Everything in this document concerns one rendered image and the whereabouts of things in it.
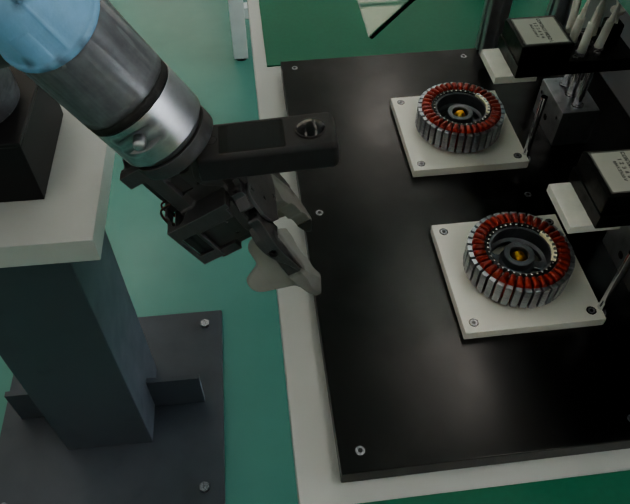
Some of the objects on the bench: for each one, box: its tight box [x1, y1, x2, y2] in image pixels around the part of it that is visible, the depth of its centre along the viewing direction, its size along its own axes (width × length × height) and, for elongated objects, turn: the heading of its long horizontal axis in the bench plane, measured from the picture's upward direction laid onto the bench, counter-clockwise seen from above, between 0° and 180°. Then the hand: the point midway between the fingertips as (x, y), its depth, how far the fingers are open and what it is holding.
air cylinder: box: [533, 77, 600, 146], centre depth 87 cm, size 5×8×6 cm
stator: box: [463, 212, 575, 308], centre depth 70 cm, size 11×11×4 cm
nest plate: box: [390, 90, 529, 177], centre depth 87 cm, size 15×15×1 cm
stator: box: [415, 82, 505, 153], centre depth 85 cm, size 11×11×4 cm
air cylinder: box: [602, 224, 630, 292], centre depth 71 cm, size 5×8×6 cm
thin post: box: [597, 250, 630, 316], centre depth 65 cm, size 2×2×10 cm
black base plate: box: [280, 48, 630, 483], centre depth 81 cm, size 47×64×2 cm
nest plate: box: [430, 214, 606, 339], centre depth 72 cm, size 15×15×1 cm
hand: (315, 252), depth 65 cm, fingers open, 7 cm apart
